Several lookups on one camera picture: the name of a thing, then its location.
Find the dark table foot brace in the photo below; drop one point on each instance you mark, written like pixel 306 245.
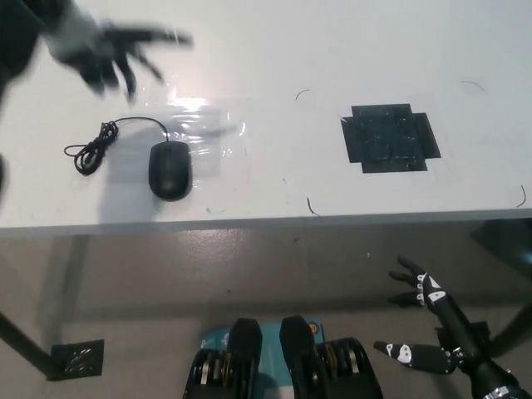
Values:
pixel 507 237

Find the clear plastic sheet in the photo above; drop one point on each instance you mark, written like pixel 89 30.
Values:
pixel 208 129

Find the black floor plate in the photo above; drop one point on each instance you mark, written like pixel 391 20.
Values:
pixel 79 359

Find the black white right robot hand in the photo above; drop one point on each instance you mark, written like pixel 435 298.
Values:
pixel 457 328

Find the black tape patch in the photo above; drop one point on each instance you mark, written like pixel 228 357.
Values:
pixel 388 139

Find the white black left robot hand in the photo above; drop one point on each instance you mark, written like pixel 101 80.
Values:
pixel 93 45

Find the black computer mouse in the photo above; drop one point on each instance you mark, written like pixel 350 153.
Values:
pixel 170 170

